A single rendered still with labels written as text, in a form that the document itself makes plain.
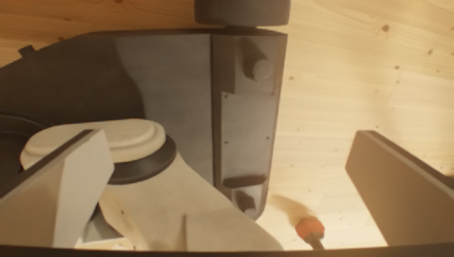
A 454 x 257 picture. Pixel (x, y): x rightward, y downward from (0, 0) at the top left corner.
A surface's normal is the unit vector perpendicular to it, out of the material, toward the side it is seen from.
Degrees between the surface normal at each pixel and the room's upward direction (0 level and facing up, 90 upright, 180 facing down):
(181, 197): 90
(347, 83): 0
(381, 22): 0
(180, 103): 0
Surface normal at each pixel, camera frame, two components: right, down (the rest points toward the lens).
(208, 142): 0.22, 0.47
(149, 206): 0.01, -0.88
